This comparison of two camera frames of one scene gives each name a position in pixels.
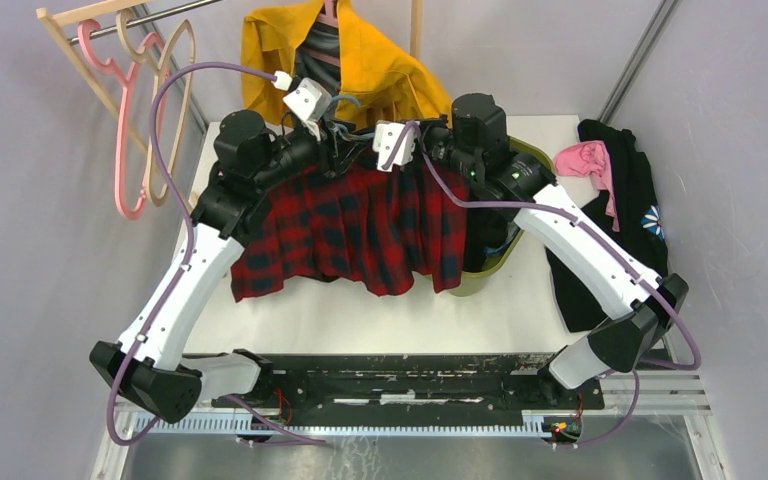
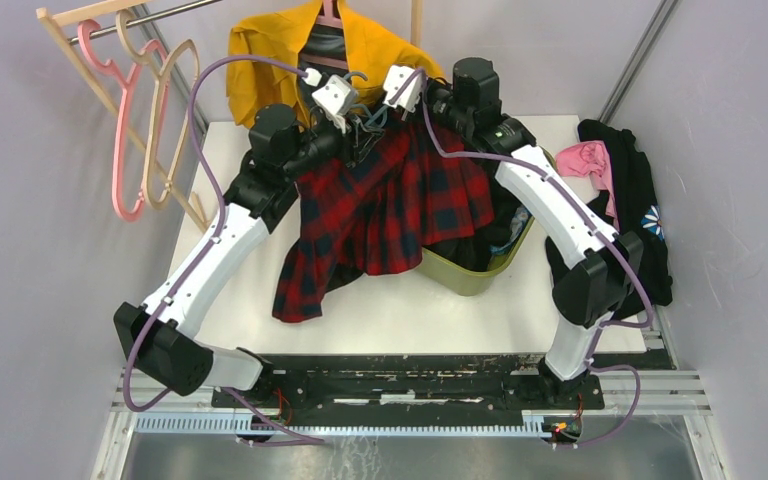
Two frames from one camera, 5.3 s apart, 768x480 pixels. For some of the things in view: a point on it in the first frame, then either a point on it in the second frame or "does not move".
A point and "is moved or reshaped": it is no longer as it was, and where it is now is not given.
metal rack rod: [140, 22] does not move
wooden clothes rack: [48, 16] does not move
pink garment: [590, 158] does not move
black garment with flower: [583, 302] does not move
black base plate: [411, 383] does not move
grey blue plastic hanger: [341, 130] is moved or reshaped
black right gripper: [427, 125] to [428, 85]
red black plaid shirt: [386, 227] is moved or reshaped
